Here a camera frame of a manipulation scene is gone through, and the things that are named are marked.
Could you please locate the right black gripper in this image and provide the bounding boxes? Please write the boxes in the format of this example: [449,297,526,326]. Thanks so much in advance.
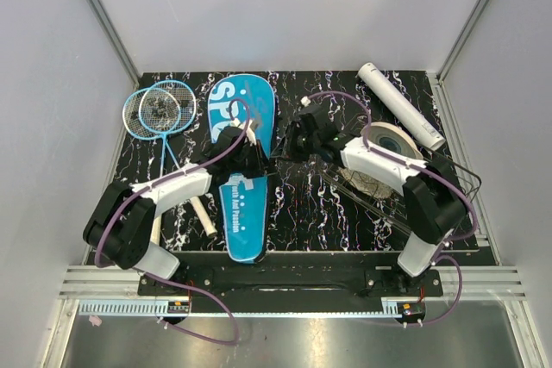
[271,121,321,164]

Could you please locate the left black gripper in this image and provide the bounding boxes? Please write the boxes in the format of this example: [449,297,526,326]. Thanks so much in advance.
[229,140,277,179]

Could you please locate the blue racket cover bag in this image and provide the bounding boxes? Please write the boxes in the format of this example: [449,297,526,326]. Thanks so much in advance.
[207,74,276,264]

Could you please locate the white shuttlecock tube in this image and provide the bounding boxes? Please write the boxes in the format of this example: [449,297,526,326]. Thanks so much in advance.
[357,62,446,151]

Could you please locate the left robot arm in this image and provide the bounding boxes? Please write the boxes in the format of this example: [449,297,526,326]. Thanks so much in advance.
[83,122,269,296]

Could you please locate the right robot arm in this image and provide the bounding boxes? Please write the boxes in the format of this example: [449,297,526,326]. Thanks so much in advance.
[271,103,479,296]

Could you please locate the blue badminton racket front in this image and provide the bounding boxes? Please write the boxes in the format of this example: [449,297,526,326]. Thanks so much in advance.
[138,78,218,238]

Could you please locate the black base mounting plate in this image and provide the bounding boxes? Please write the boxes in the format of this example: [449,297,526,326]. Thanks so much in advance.
[137,251,445,313]

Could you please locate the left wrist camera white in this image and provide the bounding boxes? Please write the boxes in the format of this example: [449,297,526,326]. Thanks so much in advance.
[229,118,261,146]

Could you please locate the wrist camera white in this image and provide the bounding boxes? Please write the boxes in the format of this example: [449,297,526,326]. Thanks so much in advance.
[229,118,261,146]
[301,97,312,108]

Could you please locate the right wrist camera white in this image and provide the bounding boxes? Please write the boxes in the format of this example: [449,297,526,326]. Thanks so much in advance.
[301,97,312,108]

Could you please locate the black wire dish rack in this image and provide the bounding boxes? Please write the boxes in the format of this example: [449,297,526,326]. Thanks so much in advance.
[321,156,478,251]

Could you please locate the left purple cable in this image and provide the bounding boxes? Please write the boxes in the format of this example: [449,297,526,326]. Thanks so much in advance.
[94,98,255,346]

